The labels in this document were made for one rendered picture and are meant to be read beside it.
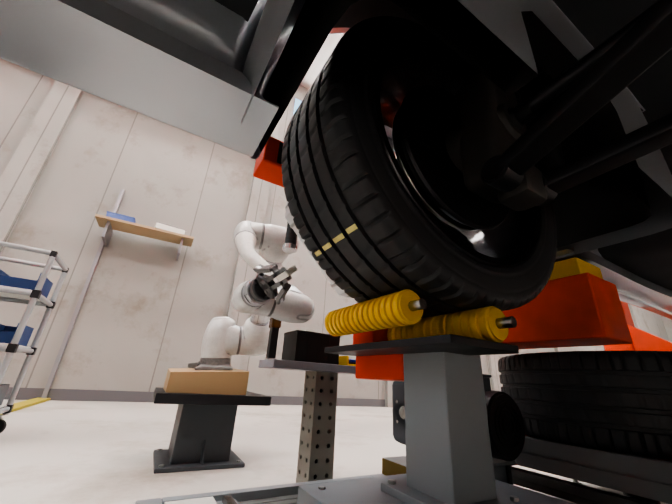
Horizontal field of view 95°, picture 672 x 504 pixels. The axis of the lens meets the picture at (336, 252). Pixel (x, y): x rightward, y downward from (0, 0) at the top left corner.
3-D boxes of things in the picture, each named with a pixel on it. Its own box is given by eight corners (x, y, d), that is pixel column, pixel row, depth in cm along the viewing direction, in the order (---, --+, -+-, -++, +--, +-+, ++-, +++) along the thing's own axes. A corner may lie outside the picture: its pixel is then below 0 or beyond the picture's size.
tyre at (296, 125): (473, 30, 85) (588, 244, 81) (412, 91, 104) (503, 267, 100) (264, -21, 46) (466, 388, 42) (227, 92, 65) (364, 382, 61)
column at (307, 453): (306, 502, 106) (316, 371, 122) (294, 492, 114) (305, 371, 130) (331, 498, 110) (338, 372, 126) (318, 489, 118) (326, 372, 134)
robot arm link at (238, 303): (243, 273, 99) (280, 283, 105) (231, 283, 112) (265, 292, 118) (234, 305, 95) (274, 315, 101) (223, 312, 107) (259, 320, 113)
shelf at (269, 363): (272, 367, 110) (274, 358, 111) (258, 367, 124) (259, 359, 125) (369, 374, 130) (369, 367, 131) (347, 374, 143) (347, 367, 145)
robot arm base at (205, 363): (189, 368, 167) (190, 357, 169) (231, 368, 174) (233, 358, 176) (185, 370, 151) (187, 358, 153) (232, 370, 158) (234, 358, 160)
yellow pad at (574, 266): (580, 274, 79) (576, 256, 81) (526, 285, 91) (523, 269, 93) (605, 284, 86) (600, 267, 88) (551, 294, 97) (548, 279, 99)
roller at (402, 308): (410, 319, 46) (409, 282, 48) (317, 335, 70) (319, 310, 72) (437, 324, 49) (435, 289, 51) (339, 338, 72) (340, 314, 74)
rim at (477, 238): (472, 52, 80) (564, 225, 77) (409, 112, 99) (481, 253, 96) (326, 31, 50) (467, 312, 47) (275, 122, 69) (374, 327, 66)
